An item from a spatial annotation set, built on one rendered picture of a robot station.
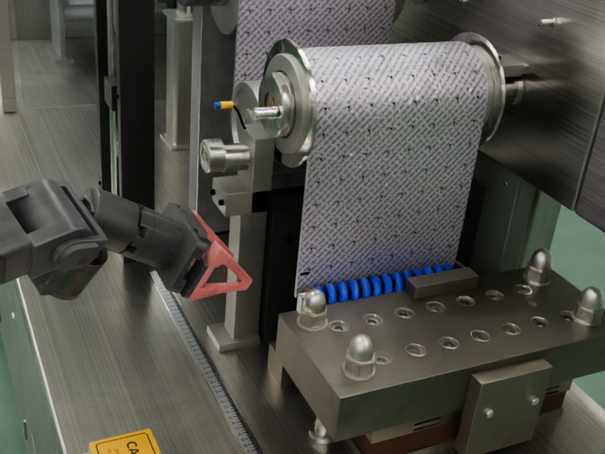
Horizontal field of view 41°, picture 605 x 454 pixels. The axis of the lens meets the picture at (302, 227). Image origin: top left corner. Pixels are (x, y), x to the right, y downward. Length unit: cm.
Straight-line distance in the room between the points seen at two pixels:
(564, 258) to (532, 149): 238
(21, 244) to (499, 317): 56
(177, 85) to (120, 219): 84
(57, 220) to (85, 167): 84
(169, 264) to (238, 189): 16
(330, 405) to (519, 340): 25
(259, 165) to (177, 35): 69
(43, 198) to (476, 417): 52
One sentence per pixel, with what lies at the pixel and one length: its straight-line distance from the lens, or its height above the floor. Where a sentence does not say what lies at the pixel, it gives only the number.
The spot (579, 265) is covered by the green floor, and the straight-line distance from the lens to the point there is 344.
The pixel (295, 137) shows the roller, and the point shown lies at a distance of 92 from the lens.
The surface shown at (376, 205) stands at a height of 114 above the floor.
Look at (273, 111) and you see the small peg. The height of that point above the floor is 125.
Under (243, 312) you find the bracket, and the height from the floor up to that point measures 95.
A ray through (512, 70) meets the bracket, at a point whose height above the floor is 128.
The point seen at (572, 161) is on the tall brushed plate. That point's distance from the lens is 105.
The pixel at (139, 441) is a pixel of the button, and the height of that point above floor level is 92.
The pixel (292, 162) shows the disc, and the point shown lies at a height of 119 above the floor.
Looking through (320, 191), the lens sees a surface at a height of 116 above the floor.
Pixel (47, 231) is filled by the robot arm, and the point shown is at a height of 120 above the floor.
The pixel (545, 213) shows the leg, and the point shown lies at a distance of 138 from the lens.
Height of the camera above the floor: 157
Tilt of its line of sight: 28 degrees down
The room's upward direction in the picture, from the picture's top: 6 degrees clockwise
